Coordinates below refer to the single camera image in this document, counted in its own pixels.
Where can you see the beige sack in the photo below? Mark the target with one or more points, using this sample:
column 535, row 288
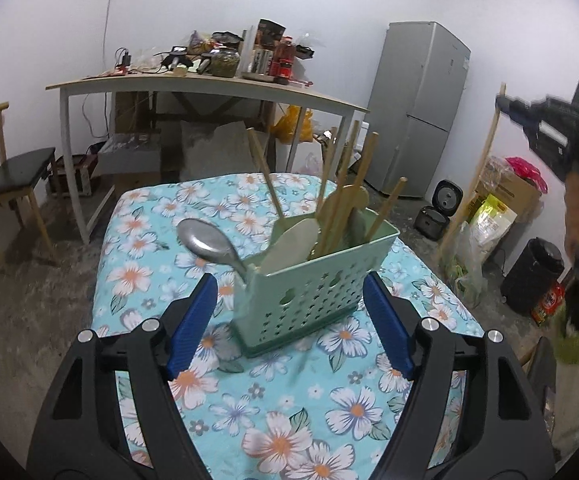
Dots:
column 219, row 150

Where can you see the green plastic utensil basket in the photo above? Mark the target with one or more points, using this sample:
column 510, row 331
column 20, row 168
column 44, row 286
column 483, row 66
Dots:
column 314, row 300

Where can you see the black trash bin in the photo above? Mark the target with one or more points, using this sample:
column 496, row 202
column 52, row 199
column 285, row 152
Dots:
column 532, row 275

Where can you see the yellow green packet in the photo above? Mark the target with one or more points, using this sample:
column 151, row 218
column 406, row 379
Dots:
column 492, row 220

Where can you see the wooden chopstick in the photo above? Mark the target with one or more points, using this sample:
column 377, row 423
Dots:
column 348, row 155
column 389, row 205
column 364, row 160
column 328, row 160

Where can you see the red packet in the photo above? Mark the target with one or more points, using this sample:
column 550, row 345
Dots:
column 548, row 305

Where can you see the dark grey rice cooker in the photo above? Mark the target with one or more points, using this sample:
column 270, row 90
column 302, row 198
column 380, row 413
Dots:
column 432, row 222

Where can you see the round wooden spatula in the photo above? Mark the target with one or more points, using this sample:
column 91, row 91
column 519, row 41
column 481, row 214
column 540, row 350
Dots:
column 344, row 205

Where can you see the cardboard box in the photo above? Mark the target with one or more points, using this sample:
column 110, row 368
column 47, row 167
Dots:
column 514, row 200

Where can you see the metal spoon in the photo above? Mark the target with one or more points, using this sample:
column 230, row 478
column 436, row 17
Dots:
column 204, row 242

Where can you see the dark case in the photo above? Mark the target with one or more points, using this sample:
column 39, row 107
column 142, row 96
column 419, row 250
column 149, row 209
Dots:
column 72, row 175

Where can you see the dark snack bag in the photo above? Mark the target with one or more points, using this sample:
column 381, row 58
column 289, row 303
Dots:
column 271, row 34

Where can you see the pink plastic bag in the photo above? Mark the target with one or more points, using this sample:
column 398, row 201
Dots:
column 527, row 172

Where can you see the clear plastic bag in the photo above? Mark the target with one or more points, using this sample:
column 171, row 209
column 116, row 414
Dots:
column 464, row 270

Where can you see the grey fridge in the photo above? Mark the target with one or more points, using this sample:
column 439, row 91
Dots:
column 419, row 110

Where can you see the wooden chair with black seat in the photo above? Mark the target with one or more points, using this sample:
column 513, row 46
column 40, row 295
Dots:
column 14, row 170

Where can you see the red bottle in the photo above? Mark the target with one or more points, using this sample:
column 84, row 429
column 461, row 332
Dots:
column 283, row 60

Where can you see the black and white rice cooker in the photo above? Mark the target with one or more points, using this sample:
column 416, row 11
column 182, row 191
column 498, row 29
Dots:
column 448, row 199

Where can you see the grey box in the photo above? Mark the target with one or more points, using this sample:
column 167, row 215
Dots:
column 127, row 157

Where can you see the white rice paddle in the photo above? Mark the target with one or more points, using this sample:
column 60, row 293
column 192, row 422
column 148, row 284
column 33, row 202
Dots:
column 292, row 245

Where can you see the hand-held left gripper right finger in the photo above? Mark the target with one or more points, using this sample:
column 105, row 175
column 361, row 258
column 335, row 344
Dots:
column 389, row 330

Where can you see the yellow plastic bag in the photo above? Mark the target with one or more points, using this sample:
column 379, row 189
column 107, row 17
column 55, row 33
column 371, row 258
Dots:
column 294, row 127

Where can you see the glass jar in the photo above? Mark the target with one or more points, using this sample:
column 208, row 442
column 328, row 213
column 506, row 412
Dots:
column 225, row 64

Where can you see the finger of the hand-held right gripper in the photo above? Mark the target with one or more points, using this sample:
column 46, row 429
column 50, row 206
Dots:
column 519, row 112

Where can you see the blue floral tablecloth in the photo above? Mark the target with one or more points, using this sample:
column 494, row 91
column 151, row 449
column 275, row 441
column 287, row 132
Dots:
column 269, row 410

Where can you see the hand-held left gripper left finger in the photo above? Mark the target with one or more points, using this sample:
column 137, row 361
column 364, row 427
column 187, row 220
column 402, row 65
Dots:
column 189, row 330

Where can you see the wooden desk with white legs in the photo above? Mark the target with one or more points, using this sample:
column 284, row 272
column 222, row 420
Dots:
column 194, row 87

